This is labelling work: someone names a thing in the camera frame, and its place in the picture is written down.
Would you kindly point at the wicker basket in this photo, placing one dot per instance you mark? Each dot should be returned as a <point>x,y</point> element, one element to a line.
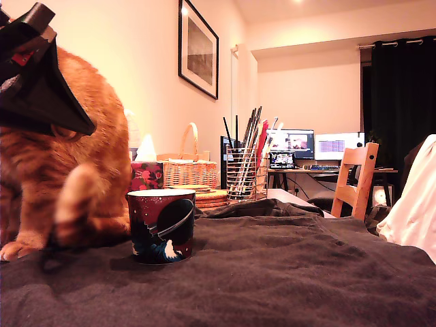
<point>190,175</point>

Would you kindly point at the black framed wall picture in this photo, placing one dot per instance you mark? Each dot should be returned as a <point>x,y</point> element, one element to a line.
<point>201,51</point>

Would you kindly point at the white curtain rod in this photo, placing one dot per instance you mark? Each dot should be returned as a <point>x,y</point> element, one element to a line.
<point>364,45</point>

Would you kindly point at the dark green curtain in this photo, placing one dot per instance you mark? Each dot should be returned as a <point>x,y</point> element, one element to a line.
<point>402,102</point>

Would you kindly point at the round cork trivet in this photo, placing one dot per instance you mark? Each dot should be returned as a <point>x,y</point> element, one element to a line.
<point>213,204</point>
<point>213,195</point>

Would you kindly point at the backlit keyboard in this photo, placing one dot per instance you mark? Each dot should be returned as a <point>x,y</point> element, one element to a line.
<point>325,167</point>

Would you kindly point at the white paper tissue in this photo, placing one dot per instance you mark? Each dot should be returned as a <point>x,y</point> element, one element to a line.
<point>146,150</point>

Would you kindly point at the dark red space print mug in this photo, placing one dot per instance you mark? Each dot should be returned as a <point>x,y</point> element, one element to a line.
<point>160,231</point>

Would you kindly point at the large clear water bottle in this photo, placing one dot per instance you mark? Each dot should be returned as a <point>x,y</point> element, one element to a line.
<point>133,133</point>

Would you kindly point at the dark grey knitted cloth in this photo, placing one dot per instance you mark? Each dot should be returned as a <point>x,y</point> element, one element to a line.
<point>306,272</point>

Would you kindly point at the light wooden chair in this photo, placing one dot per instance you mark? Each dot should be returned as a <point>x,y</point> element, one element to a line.
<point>368,177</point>

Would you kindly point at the thin black chopstick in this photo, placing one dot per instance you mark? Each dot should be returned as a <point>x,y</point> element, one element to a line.
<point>237,133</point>
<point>229,133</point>

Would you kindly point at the floral tissue box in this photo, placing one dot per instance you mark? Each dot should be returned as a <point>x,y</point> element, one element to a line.
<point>146,177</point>

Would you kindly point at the computer case with lit fan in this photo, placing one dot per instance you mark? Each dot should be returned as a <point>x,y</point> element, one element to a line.
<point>379,197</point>

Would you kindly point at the white crumpled cloth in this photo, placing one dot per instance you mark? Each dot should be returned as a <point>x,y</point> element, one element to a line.
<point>415,204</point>

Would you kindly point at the wooden desk with black legs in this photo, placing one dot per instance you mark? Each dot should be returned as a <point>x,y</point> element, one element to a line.
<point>303,171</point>

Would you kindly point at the monitor showing video windows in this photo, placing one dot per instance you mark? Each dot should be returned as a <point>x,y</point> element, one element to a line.
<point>299,143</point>

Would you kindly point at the small lit screen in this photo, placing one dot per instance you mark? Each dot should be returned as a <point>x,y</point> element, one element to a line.
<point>282,160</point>

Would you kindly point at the monitor showing spreadsheet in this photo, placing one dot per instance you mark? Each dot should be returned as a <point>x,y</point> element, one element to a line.
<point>340,146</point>

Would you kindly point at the ginger cat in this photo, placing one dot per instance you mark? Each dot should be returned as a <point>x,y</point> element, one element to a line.
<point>85,153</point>

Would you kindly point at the red kitchen utensil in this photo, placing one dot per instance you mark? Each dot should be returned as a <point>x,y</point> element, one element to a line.
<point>262,136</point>

